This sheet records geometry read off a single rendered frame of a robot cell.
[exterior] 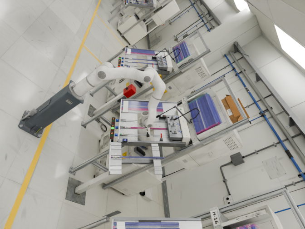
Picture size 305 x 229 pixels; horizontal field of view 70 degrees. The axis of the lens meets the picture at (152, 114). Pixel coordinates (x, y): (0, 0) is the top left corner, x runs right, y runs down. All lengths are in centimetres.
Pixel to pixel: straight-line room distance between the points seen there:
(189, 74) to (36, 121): 225
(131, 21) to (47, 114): 464
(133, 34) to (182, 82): 340
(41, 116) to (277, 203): 299
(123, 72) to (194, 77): 184
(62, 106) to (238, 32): 422
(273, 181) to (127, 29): 511
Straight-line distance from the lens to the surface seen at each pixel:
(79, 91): 212
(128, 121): 248
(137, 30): 661
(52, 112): 234
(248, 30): 553
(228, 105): 285
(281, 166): 358
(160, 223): 188
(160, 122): 251
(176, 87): 363
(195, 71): 353
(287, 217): 335
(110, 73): 193
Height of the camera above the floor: 192
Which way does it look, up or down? 21 degrees down
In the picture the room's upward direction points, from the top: 60 degrees clockwise
